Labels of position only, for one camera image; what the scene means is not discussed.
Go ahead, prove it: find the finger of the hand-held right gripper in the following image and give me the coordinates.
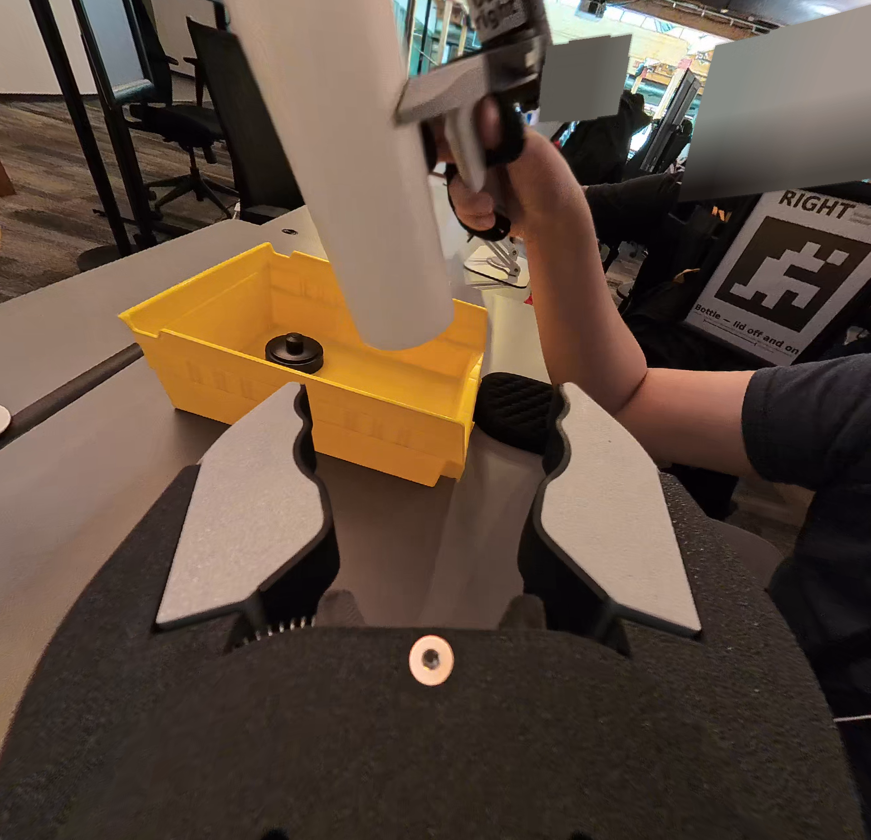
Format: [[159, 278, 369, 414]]
[[395, 44, 545, 128]]

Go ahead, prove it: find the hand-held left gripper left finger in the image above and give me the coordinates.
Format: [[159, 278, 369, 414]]
[[154, 385, 341, 633]]

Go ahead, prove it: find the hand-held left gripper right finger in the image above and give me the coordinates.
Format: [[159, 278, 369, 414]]
[[518, 385, 705, 640]]

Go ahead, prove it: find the white plastic bottle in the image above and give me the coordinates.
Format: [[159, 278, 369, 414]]
[[211, 0, 454, 351]]

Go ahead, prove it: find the yellow plastic bin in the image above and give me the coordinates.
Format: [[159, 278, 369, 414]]
[[119, 242, 488, 487]]

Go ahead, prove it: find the black bottle lid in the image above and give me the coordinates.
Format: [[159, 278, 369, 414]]
[[266, 332, 325, 374]]

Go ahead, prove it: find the person's right forearm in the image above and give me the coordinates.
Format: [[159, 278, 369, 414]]
[[524, 201, 763, 467]]

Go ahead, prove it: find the person's right hand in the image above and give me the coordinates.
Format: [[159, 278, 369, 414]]
[[436, 103, 586, 242]]

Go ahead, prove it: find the black textured pad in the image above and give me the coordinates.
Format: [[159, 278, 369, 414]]
[[473, 372, 566, 453]]

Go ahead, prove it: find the black office chair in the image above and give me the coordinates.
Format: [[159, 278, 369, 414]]
[[130, 17, 239, 222]]

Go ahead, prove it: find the black framed tag sign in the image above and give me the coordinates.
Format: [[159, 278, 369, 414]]
[[685, 187, 871, 367]]

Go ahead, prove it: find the black metal stand leg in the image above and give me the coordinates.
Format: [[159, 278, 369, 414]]
[[14, 0, 103, 259], [109, 0, 161, 249]]

